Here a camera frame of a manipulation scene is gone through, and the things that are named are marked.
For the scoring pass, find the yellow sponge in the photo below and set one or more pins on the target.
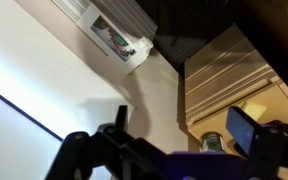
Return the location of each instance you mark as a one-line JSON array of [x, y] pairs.
[[254, 110]]

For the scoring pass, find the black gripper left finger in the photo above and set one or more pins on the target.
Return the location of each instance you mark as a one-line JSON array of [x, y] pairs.
[[80, 153]]

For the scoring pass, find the wooden nightstand cabinet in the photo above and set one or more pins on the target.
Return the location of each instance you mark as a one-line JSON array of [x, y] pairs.
[[227, 72]]

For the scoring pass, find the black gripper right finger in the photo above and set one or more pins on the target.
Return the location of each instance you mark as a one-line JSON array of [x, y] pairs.
[[266, 146]]

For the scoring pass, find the colourful leaflet on heater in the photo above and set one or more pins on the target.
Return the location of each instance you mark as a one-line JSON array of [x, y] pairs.
[[113, 39]]

